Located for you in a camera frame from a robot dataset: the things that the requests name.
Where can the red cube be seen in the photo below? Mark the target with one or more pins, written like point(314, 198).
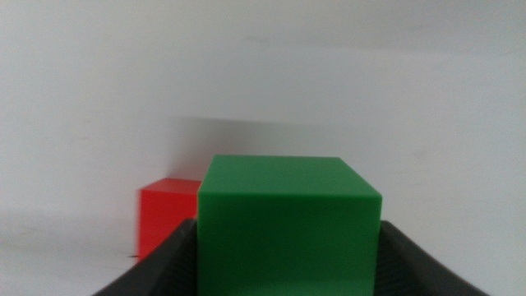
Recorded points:
point(164, 218)

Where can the green cube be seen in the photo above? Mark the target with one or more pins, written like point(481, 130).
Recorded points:
point(287, 230)

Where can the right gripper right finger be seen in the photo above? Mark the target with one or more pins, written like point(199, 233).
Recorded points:
point(411, 271)

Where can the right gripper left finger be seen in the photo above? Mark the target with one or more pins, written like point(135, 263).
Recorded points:
point(164, 267)

